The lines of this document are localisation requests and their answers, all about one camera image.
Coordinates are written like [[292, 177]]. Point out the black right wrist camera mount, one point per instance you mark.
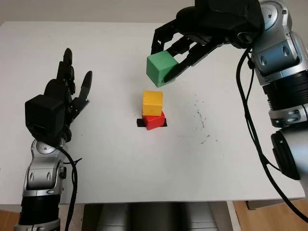
[[228, 12]]

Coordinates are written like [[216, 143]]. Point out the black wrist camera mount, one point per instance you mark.
[[228, 12], [45, 115]]

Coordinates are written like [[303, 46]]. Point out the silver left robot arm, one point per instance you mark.
[[41, 173]]

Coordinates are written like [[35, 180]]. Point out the red wooden block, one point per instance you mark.
[[154, 121]]

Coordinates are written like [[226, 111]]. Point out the green wooden block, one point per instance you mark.
[[157, 67]]

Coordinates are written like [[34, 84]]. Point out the black tape strip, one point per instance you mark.
[[140, 123]]

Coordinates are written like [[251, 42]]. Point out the yellow wooden block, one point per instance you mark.
[[152, 103]]

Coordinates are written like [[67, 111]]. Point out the grey robot lower body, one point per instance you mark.
[[156, 219]]

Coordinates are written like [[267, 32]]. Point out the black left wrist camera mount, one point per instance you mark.
[[45, 115]]

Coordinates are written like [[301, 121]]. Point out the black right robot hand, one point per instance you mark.
[[207, 33]]

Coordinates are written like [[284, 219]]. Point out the white table leg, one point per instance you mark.
[[232, 216]]

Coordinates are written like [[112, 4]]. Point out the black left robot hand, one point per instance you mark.
[[57, 89]]

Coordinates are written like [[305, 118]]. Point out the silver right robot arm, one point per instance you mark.
[[276, 60]]

